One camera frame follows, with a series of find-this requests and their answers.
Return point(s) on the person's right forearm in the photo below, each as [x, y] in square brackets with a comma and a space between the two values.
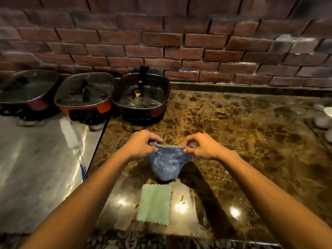
[272, 204]

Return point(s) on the person's left forearm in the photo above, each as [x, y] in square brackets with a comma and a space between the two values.
[77, 204]

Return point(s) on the yellow tag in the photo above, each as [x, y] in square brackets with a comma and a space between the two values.
[137, 93]

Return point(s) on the orange electric pot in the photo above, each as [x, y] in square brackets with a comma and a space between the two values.
[99, 107]

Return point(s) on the person's left thumb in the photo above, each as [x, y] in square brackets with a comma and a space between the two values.
[155, 137]

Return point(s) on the glass pot lid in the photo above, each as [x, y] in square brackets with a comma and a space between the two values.
[28, 85]
[84, 89]

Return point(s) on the person's left hand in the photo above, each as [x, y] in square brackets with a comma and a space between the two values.
[138, 146]

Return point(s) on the dark red electric pot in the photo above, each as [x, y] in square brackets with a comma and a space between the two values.
[155, 112]
[36, 105]

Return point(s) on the person's right hand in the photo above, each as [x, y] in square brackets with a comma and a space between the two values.
[206, 147]

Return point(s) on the person's right thumb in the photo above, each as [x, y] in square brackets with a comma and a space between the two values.
[189, 140]

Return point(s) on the white round stone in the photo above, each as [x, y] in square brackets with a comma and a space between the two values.
[323, 122]
[328, 111]

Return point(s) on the blue cleaning cloth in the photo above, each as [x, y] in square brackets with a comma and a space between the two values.
[167, 162]

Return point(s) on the green cleaning cloth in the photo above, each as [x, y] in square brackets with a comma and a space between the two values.
[154, 203]

